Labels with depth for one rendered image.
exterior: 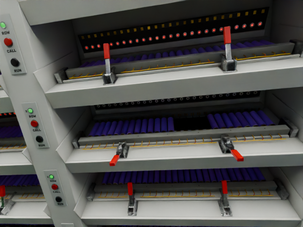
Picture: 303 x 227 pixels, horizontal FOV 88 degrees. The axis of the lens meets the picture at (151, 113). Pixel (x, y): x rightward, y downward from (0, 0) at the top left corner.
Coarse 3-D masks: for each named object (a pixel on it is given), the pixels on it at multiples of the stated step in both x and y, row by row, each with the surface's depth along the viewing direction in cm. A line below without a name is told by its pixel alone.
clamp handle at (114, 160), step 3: (120, 147) 40; (120, 150) 40; (117, 153) 39; (120, 153) 39; (114, 156) 37; (117, 156) 37; (111, 159) 36; (114, 159) 36; (117, 159) 36; (111, 162) 35; (114, 162) 34; (111, 165) 34; (114, 165) 34
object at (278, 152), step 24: (288, 120) 40; (72, 144) 46; (168, 144) 43; (192, 144) 42; (216, 144) 41; (240, 144) 40; (264, 144) 39; (288, 144) 38; (72, 168) 44; (96, 168) 43; (120, 168) 42; (144, 168) 42; (168, 168) 41; (192, 168) 41
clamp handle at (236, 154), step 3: (228, 141) 37; (225, 144) 38; (228, 144) 37; (228, 147) 36; (231, 147) 36; (231, 150) 34; (234, 150) 34; (231, 153) 34; (234, 153) 33; (237, 153) 33; (234, 156) 32; (237, 156) 32; (240, 156) 32; (237, 159) 31; (240, 159) 31; (243, 159) 31
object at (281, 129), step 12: (168, 132) 43; (180, 132) 43; (192, 132) 42; (204, 132) 41; (216, 132) 41; (228, 132) 40; (240, 132) 40; (252, 132) 40; (264, 132) 40; (276, 132) 39; (288, 132) 39; (84, 144) 46; (96, 144) 46; (108, 144) 45; (156, 144) 42; (180, 144) 41
